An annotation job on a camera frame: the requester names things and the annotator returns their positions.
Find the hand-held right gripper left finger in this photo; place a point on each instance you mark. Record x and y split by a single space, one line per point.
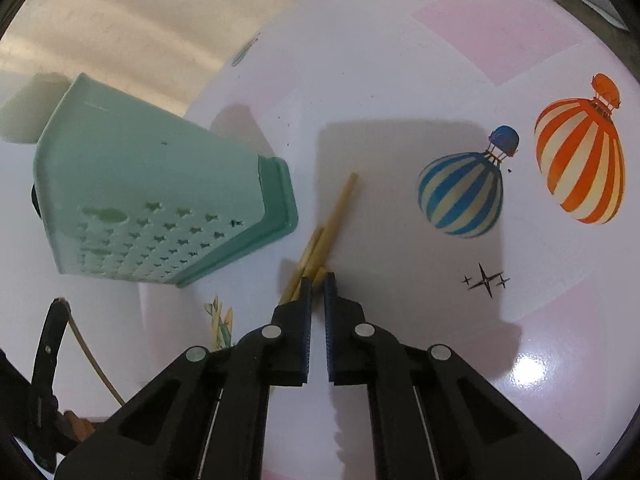
295 350

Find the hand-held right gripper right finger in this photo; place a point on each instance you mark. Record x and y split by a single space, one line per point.
345 350

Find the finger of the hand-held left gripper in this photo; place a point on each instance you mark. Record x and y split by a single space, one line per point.
47 360

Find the tan wooden chopstick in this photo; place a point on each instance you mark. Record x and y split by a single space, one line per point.
340 210
298 270
95 362

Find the green plastic utensil holder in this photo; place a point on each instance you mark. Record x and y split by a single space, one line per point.
150 160

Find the person's left hand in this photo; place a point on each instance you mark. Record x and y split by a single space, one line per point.
77 425

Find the cream patterned curtain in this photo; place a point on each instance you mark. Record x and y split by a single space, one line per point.
125 20

